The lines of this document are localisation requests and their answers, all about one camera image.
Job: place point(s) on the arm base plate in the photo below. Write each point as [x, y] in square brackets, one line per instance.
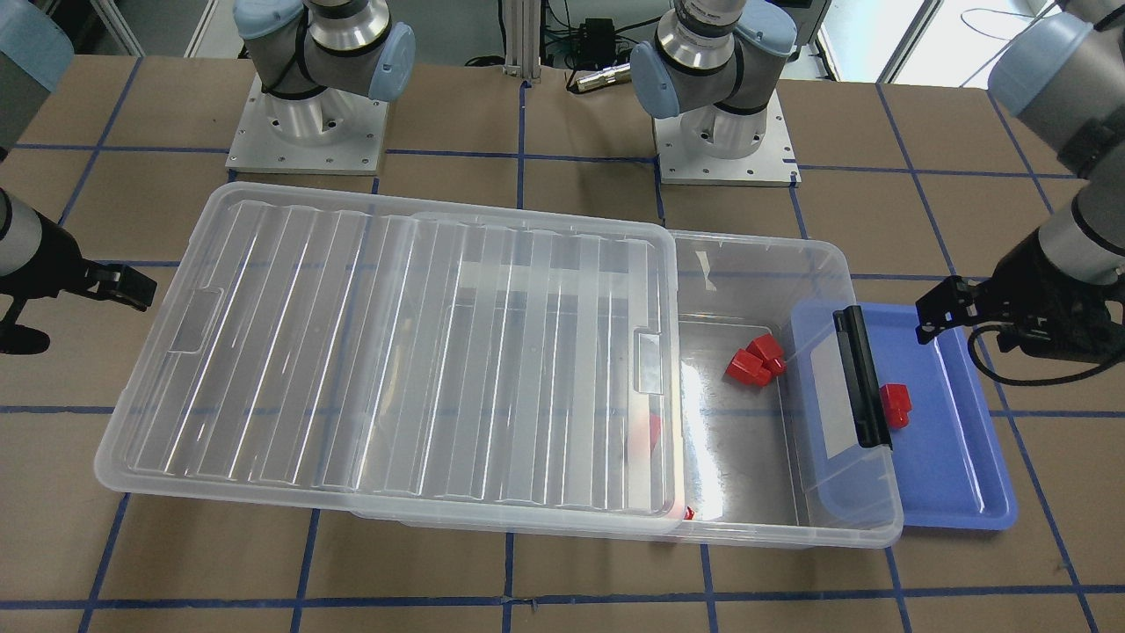
[710, 147]
[335, 133]

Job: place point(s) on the blue plastic tray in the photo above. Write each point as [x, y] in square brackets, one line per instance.
[944, 469]

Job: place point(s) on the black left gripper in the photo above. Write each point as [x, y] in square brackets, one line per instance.
[1040, 283]

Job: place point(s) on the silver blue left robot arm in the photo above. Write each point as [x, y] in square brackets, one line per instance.
[719, 61]

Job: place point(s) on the black box latch handle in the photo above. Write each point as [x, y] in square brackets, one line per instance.
[863, 389]

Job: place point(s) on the clear ribbed box lid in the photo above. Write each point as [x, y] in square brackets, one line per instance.
[236, 381]

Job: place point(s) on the clear plastic storage box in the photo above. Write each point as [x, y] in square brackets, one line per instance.
[791, 440]

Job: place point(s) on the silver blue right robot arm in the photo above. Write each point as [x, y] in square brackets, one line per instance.
[301, 49]

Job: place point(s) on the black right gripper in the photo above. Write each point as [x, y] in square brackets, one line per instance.
[42, 258]

